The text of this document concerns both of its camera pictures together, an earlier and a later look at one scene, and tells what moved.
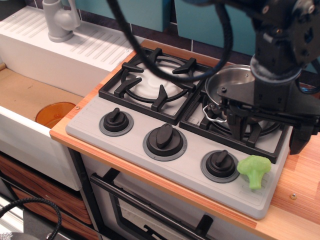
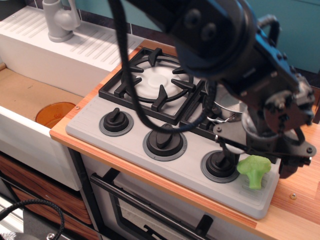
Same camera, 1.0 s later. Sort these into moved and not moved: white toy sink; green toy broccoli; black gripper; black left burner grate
Moved: black gripper
Not moved: green toy broccoli; black left burner grate; white toy sink
